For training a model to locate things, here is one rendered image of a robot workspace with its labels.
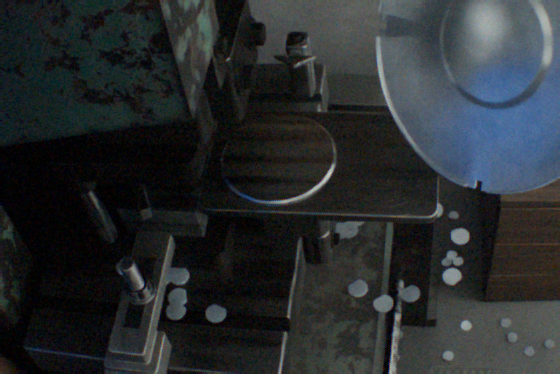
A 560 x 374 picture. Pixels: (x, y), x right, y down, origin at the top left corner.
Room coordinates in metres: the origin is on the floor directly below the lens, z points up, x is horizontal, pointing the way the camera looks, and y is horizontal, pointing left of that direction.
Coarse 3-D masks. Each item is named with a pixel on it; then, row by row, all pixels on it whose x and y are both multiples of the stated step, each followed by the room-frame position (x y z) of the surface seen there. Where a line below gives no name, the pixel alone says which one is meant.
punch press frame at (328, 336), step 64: (0, 0) 0.42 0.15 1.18; (64, 0) 0.41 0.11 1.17; (128, 0) 0.40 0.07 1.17; (192, 0) 0.44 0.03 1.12; (0, 64) 0.43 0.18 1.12; (64, 64) 0.42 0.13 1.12; (128, 64) 0.40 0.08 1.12; (192, 64) 0.42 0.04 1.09; (0, 128) 0.44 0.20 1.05; (64, 128) 0.42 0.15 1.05; (128, 128) 0.41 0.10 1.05; (0, 192) 0.74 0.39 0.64; (64, 192) 0.71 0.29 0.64; (0, 256) 0.53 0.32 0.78; (384, 256) 0.52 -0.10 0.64; (0, 320) 0.48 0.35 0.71; (320, 320) 0.45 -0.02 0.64; (384, 320) 0.51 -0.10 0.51
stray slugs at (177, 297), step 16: (336, 224) 0.57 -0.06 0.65; (352, 224) 0.57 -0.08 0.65; (464, 240) 0.51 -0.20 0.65; (176, 272) 0.51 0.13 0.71; (448, 272) 0.48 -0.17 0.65; (176, 288) 0.49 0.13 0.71; (352, 288) 0.48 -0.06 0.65; (416, 288) 0.46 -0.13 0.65; (176, 304) 0.47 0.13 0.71; (384, 304) 0.45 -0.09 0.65; (208, 320) 0.44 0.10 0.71
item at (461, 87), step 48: (384, 0) 0.65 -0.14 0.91; (432, 0) 0.61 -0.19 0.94; (480, 0) 0.57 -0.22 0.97; (528, 0) 0.54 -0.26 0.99; (384, 48) 0.62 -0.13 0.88; (432, 48) 0.58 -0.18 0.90; (480, 48) 0.54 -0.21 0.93; (528, 48) 0.51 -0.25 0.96; (384, 96) 0.58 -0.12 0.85; (432, 96) 0.55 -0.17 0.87; (480, 96) 0.51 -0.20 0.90; (528, 96) 0.48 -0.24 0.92; (432, 144) 0.51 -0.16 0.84; (480, 144) 0.48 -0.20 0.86; (528, 144) 0.45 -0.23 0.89
